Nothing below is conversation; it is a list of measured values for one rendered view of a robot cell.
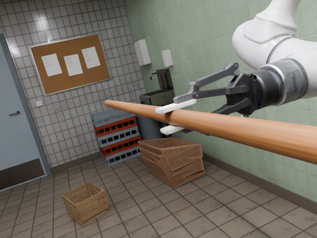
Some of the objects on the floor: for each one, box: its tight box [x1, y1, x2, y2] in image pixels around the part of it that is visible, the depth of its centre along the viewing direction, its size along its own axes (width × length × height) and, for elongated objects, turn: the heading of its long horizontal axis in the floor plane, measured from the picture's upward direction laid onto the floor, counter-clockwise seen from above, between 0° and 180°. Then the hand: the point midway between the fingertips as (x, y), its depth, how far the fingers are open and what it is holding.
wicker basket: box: [141, 155, 205, 188], centre depth 304 cm, size 49×56×28 cm
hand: (177, 115), depth 49 cm, fingers closed on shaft, 3 cm apart
